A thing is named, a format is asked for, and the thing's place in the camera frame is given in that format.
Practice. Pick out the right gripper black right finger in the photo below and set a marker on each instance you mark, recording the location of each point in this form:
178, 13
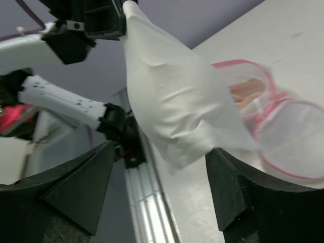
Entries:
253, 206

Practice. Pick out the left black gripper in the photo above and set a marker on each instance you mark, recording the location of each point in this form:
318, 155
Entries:
99, 19

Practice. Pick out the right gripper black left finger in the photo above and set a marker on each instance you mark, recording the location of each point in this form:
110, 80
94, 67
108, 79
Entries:
62, 204

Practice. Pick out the mesh laundry bag pink trim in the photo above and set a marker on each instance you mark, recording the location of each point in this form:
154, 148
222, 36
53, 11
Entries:
290, 131

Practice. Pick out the white cloth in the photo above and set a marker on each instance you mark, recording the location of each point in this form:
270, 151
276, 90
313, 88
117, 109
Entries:
180, 101

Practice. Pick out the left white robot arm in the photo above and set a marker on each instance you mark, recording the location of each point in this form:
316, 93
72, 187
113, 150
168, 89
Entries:
71, 66

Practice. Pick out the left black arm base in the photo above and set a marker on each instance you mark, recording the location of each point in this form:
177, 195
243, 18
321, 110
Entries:
130, 148

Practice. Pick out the aluminium frame rail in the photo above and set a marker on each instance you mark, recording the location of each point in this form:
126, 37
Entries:
152, 217

